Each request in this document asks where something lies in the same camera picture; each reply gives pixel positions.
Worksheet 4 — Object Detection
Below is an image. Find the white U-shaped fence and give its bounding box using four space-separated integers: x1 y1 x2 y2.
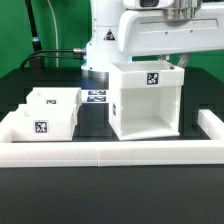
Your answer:
0 118 224 168

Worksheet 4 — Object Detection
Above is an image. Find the grey thin cable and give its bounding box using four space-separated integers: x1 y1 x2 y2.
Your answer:
46 0 60 68

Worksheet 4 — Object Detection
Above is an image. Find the white drawer cabinet box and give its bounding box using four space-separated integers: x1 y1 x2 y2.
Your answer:
109 61 185 140

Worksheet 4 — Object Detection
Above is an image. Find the white drawer tray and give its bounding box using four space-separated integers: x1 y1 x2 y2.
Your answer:
26 87 82 115
13 104 77 141

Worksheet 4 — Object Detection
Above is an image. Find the white marker sheet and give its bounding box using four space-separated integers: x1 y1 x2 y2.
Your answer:
81 90 109 103

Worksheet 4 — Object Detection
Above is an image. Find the black cable with connector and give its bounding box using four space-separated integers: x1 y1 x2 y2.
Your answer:
20 47 88 70

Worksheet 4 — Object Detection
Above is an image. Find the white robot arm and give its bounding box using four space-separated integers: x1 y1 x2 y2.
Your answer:
82 0 224 72

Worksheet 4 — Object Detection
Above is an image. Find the white front drawer tray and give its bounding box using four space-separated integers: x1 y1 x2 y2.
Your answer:
13 104 77 141

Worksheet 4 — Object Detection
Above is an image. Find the white rear drawer tray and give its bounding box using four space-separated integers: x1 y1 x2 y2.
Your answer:
26 87 82 115

